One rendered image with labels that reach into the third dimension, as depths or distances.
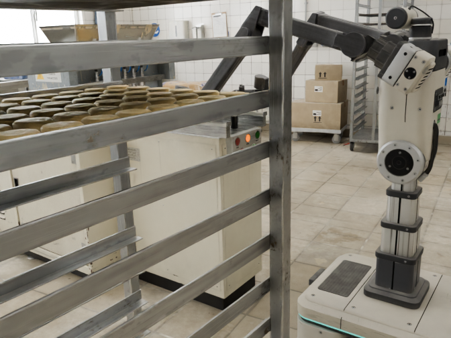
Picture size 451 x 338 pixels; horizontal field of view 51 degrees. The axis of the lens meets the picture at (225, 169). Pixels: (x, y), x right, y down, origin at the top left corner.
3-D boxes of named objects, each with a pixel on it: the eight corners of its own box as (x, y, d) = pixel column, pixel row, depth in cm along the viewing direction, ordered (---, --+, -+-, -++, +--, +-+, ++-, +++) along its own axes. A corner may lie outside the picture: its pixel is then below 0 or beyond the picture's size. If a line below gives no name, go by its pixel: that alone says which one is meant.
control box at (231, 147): (226, 167, 203) (225, 136, 199) (256, 155, 222) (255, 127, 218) (233, 169, 201) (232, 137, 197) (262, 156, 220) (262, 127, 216)
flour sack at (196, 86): (157, 95, 606) (156, 82, 601) (173, 91, 643) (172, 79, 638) (207, 96, 578) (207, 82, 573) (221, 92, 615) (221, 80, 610)
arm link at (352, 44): (245, -2, 161) (258, 4, 170) (233, 38, 165) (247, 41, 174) (369, 35, 142) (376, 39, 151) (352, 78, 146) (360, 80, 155)
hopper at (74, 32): (41, 55, 234) (37, 26, 230) (125, 50, 277) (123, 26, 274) (78, 55, 218) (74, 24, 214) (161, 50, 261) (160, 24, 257)
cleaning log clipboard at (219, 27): (229, 41, 629) (229, 10, 618) (229, 41, 627) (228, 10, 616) (212, 42, 642) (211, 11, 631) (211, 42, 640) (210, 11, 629)
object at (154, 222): (120, 275, 257) (104, 113, 233) (163, 252, 284) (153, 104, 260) (225, 316, 218) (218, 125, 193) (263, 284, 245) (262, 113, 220)
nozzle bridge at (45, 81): (33, 125, 238) (23, 56, 229) (137, 106, 294) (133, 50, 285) (75, 131, 219) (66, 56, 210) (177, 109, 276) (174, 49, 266)
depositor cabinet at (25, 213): (-32, 237, 315) (-55, 113, 292) (60, 205, 370) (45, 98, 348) (94, 292, 243) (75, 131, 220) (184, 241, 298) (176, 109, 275)
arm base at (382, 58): (411, 43, 144) (388, 76, 150) (388, 29, 147) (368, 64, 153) (403, 43, 137) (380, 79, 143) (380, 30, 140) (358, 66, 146)
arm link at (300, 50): (311, 36, 201) (323, 32, 209) (301, 28, 203) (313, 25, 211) (266, 109, 230) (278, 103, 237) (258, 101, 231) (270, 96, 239)
